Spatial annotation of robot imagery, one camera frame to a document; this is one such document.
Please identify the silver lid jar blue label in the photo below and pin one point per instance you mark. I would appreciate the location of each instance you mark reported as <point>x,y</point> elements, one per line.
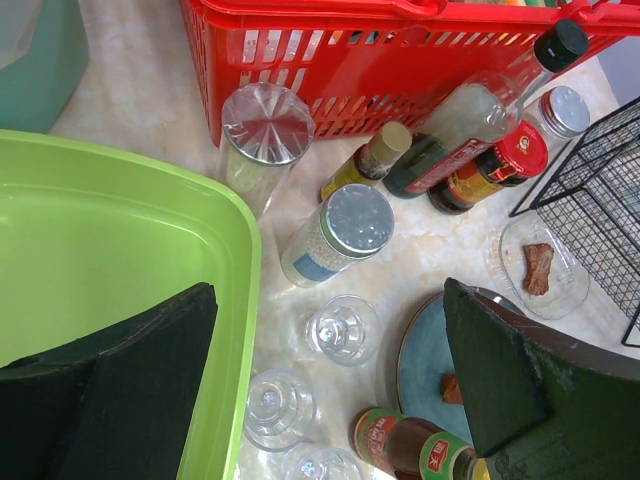
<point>353,224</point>

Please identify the blue ceramic plate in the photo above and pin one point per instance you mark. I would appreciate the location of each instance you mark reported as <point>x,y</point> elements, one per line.
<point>424,357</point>

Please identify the brown meat piece on plate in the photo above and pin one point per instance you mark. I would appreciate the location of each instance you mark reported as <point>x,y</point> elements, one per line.
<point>450,390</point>

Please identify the clear glass oval dish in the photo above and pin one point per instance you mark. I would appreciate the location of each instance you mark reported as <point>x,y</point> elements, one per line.
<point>569,282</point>

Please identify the red lid sauce jar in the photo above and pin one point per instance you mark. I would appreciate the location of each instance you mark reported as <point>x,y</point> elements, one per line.
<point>521,155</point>

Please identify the dark vinegar bottle black cap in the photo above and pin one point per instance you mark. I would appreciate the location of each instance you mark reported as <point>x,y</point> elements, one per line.
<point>482,111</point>

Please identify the red plastic shopping basket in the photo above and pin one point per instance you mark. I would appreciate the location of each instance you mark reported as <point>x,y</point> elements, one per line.
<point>359,64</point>

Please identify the brown rib bone piece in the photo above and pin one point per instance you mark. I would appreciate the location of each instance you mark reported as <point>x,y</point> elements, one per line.
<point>538,259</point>

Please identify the small beige cap bottle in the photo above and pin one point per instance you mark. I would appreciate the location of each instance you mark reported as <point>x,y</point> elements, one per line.
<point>372,161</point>

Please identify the yellow cap sauce bottle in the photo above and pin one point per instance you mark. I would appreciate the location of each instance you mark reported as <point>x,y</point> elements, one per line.
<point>412,448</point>

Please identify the green bin with plastic liner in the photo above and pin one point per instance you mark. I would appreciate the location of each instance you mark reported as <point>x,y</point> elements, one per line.
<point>36,88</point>

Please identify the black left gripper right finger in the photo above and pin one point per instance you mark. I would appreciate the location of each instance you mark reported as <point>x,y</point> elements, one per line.
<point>541,404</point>

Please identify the silver lid jar right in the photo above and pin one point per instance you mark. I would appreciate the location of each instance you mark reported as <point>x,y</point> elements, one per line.
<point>560,114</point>

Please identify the small clear glass cup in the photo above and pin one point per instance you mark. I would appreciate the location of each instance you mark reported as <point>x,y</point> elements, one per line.
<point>346,330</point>
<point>311,461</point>
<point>280,410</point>

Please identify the black wire rack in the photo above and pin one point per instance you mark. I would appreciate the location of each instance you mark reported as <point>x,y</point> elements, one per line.
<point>591,201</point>

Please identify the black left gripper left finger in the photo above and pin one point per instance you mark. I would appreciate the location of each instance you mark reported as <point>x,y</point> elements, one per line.
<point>114,404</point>

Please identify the tall clear jar foil lid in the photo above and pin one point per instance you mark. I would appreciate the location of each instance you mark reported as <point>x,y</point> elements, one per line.
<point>265,130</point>

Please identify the lime green plastic tray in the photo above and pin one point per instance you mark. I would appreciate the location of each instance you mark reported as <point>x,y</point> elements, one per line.
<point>91,235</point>

